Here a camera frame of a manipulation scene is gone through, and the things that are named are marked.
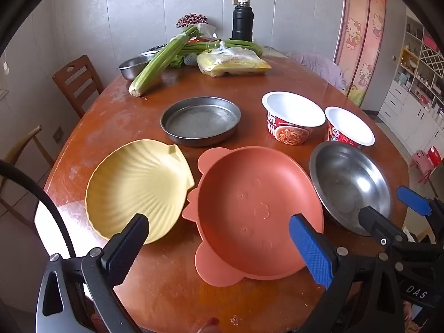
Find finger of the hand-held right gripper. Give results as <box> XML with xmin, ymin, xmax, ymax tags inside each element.
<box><xmin>396</xmin><ymin>185</ymin><xmax>444</xmax><ymax>230</ymax></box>
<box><xmin>358</xmin><ymin>206</ymin><xmax>423</xmax><ymax>254</ymax></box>

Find pink cartoon folding screen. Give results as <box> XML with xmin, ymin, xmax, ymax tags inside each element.
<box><xmin>333</xmin><ymin>0</ymin><xmax>387</xmax><ymax>106</ymax></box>

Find deep steel basin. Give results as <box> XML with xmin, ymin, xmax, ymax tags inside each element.
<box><xmin>118</xmin><ymin>55</ymin><xmax>160</xmax><ymax>81</ymax></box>

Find green celery bunch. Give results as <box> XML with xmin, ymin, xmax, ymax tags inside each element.
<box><xmin>180</xmin><ymin>38</ymin><xmax>264</xmax><ymax>57</ymax></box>
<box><xmin>128</xmin><ymin>24</ymin><xmax>205</xmax><ymax>98</ymax></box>

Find round grey metal pan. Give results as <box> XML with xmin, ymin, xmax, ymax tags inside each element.
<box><xmin>160</xmin><ymin>96</ymin><xmax>242</xmax><ymax>147</ymax></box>

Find light wooden armchair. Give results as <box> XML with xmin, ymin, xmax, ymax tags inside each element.
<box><xmin>0</xmin><ymin>125</ymin><xmax>56</xmax><ymax>228</ymax></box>

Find coral bear-shaped plate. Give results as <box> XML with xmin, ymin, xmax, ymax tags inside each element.
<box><xmin>182</xmin><ymin>146</ymin><xmax>326</xmax><ymax>288</ymax></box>

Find black thermos bottle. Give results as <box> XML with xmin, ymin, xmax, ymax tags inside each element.
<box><xmin>231</xmin><ymin>2</ymin><xmax>254</xmax><ymax>42</ymax></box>

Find brown wooden chair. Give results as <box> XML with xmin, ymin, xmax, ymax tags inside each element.
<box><xmin>53</xmin><ymin>55</ymin><xmax>105</xmax><ymax>118</ymax></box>

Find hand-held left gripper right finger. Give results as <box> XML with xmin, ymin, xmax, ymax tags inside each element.
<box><xmin>289</xmin><ymin>213</ymin><xmax>406</xmax><ymax>333</ymax></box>

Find yellow shell-shaped plate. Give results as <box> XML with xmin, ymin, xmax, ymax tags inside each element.
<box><xmin>85</xmin><ymin>139</ymin><xmax>195</xmax><ymax>246</ymax></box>

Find wrapped flower bouquet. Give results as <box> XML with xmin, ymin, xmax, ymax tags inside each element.
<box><xmin>176</xmin><ymin>13</ymin><xmax>214</xmax><ymax>37</ymax></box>

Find lilac garment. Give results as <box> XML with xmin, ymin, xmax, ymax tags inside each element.
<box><xmin>286</xmin><ymin>52</ymin><xmax>347</xmax><ymax>89</ymax></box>

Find white shelf cabinet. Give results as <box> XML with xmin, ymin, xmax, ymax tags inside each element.
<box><xmin>378</xmin><ymin>14</ymin><xmax>444</xmax><ymax>139</ymax></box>

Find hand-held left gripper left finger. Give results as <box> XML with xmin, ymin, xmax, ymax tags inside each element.
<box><xmin>35</xmin><ymin>213</ymin><xmax>150</xmax><ymax>333</ymax></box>

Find shiny wide steel bowl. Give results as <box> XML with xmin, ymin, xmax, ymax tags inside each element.
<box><xmin>309</xmin><ymin>141</ymin><xmax>393</xmax><ymax>236</ymax></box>

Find black cable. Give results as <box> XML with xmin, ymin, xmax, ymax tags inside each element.
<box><xmin>0</xmin><ymin>160</ymin><xmax>77</xmax><ymax>259</ymax></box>

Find bagged yellow noodles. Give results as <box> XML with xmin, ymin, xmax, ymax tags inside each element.
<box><xmin>196</xmin><ymin>42</ymin><xmax>272</xmax><ymax>77</ymax></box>

